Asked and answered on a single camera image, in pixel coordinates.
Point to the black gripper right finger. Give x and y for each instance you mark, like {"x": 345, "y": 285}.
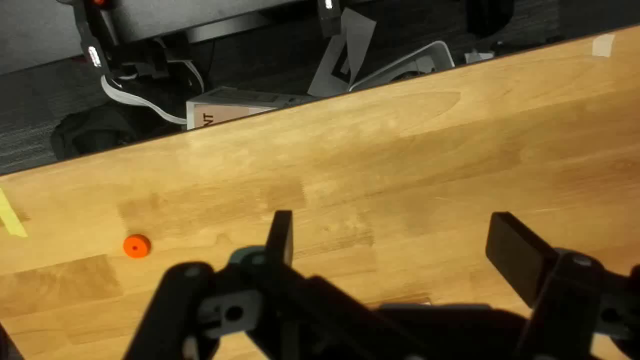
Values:
{"x": 519, "y": 254}

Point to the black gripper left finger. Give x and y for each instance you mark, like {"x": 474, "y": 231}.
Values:
{"x": 280, "y": 238}

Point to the white cardboard box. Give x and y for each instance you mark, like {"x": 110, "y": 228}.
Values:
{"x": 225, "y": 105}

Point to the yellow tape strip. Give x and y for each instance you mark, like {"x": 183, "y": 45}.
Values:
{"x": 10, "y": 219}

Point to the grey metal bracket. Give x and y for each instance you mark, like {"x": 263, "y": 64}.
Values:
{"x": 352, "y": 60}

